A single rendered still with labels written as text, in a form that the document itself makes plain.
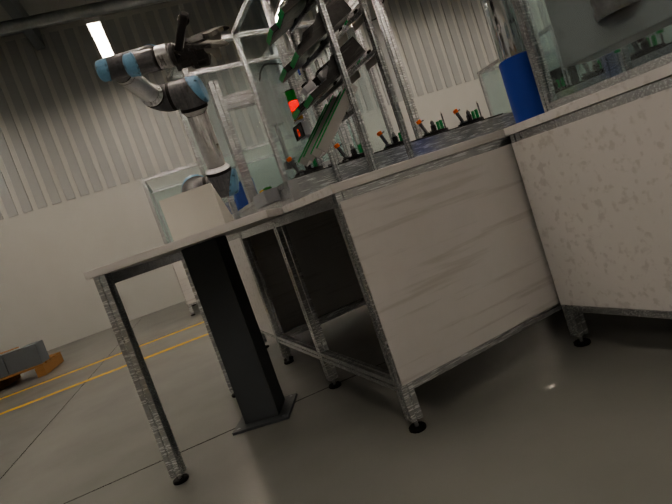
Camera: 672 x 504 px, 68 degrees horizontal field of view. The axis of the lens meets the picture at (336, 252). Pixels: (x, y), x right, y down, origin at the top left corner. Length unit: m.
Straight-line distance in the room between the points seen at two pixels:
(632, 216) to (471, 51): 11.18
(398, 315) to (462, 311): 0.25
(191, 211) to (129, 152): 8.36
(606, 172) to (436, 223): 0.54
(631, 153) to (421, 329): 0.81
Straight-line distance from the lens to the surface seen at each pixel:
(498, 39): 2.32
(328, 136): 1.91
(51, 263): 10.61
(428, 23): 12.50
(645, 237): 1.76
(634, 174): 1.71
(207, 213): 2.17
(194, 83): 2.24
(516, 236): 1.96
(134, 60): 1.82
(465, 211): 1.82
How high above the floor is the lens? 0.79
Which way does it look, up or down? 5 degrees down
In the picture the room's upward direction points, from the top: 19 degrees counter-clockwise
